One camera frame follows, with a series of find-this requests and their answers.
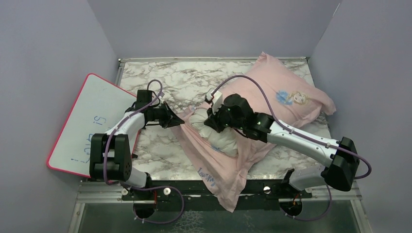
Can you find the white pillow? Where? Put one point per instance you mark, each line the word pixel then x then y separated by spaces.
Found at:
pixel 224 141

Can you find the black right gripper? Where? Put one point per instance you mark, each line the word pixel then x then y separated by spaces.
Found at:
pixel 212 120

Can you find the pink-framed whiteboard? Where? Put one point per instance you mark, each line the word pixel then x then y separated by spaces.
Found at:
pixel 99 106

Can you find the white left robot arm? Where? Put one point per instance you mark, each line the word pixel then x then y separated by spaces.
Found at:
pixel 111 152

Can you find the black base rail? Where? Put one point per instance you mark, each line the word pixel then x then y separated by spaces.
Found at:
pixel 193 195

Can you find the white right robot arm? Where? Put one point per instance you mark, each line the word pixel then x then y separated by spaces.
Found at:
pixel 337 163

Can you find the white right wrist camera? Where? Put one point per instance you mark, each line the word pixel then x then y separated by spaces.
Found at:
pixel 215 99

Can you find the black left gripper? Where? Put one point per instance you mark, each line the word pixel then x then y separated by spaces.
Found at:
pixel 170 118

